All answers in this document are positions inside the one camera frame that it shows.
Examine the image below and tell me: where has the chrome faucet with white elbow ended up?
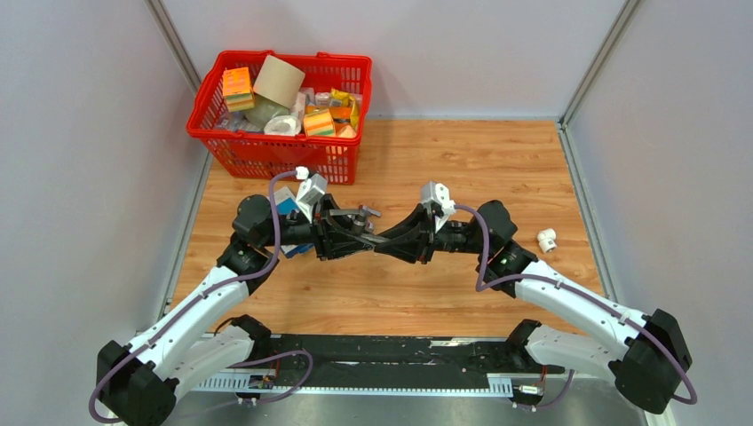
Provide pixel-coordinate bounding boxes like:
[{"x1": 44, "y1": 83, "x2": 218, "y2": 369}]
[{"x1": 352, "y1": 205, "x2": 382, "y2": 234}]

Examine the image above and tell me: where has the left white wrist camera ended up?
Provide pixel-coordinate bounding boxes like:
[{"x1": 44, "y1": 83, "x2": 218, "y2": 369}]
[{"x1": 295, "y1": 167, "x2": 328, "y2": 223}]

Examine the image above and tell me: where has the orange striped sponge block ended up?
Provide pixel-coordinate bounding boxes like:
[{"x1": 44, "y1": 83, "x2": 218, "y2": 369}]
[{"x1": 302, "y1": 109, "x2": 336, "y2": 138}]

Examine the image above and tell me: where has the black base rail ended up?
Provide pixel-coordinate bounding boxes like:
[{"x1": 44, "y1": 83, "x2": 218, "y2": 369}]
[{"x1": 250, "y1": 334, "x2": 565, "y2": 391}]

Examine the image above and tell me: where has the blue razor package box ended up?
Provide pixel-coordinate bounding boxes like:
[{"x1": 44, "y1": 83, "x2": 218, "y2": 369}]
[{"x1": 274, "y1": 186, "x2": 313, "y2": 258}]

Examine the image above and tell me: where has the dark grey metal faucet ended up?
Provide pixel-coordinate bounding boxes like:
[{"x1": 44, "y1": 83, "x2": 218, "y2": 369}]
[{"x1": 328, "y1": 205, "x2": 388, "y2": 244}]

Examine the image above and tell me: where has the yellow snack packet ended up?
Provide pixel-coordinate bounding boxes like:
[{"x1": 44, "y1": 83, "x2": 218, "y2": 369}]
[{"x1": 328, "y1": 89, "x2": 361, "y2": 130}]

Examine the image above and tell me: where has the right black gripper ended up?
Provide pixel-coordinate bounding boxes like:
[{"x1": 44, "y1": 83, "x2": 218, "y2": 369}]
[{"x1": 374, "y1": 204, "x2": 490, "y2": 265}]

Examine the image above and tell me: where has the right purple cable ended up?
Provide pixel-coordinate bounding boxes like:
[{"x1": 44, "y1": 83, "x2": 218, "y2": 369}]
[{"x1": 453, "y1": 203, "x2": 699, "y2": 411}]

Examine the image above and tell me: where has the white tape roll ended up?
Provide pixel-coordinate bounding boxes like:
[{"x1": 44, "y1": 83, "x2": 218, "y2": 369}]
[{"x1": 264, "y1": 114, "x2": 302, "y2": 137}]

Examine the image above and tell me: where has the red plastic shopping basket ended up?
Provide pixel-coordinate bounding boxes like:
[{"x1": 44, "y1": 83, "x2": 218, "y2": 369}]
[{"x1": 186, "y1": 50, "x2": 373, "y2": 185}]

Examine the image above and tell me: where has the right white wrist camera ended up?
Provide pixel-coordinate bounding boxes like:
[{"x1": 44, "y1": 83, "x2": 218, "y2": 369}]
[{"x1": 420, "y1": 181, "x2": 456, "y2": 233}]

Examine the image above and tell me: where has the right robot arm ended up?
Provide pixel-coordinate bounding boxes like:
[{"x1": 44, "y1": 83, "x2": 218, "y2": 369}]
[{"x1": 374, "y1": 200, "x2": 698, "y2": 414}]

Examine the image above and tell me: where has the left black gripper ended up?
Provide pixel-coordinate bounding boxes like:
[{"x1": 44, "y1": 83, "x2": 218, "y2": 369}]
[{"x1": 262, "y1": 193, "x2": 375, "y2": 262}]

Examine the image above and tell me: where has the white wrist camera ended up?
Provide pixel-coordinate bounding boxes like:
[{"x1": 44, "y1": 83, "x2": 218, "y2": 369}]
[
  {"x1": 420, "y1": 181, "x2": 456, "y2": 233},
  {"x1": 295, "y1": 167, "x2": 328, "y2": 223}
]

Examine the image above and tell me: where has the pale green tape roll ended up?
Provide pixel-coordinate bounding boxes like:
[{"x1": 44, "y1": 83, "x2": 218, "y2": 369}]
[{"x1": 243, "y1": 94, "x2": 289, "y2": 130}]

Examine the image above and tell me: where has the brown cardboard tape roll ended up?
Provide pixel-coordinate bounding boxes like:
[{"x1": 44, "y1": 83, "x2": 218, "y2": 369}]
[{"x1": 253, "y1": 55, "x2": 305, "y2": 108}]

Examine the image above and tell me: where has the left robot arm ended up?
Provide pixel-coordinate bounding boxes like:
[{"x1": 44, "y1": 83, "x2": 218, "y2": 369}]
[{"x1": 88, "y1": 194, "x2": 377, "y2": 425}]

